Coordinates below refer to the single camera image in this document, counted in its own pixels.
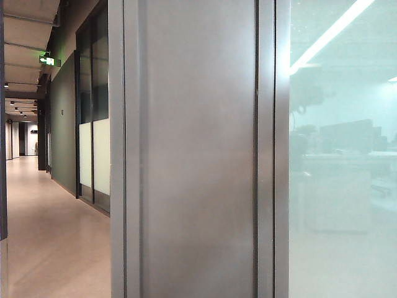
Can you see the dark-framed glass corridor door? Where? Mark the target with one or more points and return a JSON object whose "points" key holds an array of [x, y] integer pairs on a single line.
{"points": [[100, 155]]}

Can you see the dark vertical door frame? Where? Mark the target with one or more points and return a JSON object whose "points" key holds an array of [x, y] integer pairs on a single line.
{"points": [[2, 155]]}

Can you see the green illuminated exit sign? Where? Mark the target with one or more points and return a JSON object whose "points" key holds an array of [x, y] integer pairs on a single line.
{"points": [[49, 60]]}

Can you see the grey ceiling conduit pipe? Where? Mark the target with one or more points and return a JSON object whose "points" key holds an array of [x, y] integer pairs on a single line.
{"points": [[28, 46]]}

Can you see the frosted glass partition pane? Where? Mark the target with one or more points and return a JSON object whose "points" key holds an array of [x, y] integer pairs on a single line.
{"points": [[341, 217]]}

